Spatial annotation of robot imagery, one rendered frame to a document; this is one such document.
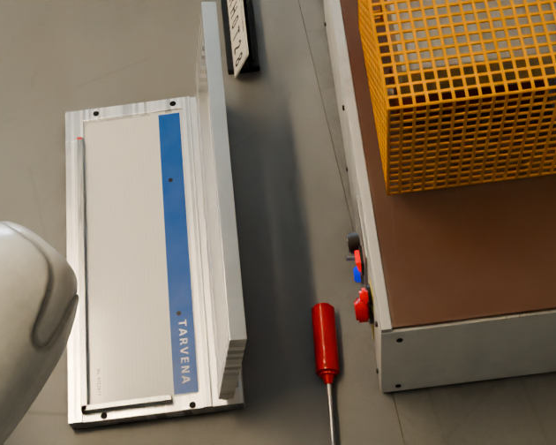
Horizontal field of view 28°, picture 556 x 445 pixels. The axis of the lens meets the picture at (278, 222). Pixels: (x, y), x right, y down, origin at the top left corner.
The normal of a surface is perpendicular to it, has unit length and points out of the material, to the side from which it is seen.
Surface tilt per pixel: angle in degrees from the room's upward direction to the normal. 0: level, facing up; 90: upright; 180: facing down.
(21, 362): 65
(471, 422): 0
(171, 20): 0
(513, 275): 0
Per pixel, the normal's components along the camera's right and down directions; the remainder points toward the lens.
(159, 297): -0.08, -0.47
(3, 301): 0.47, -0.35
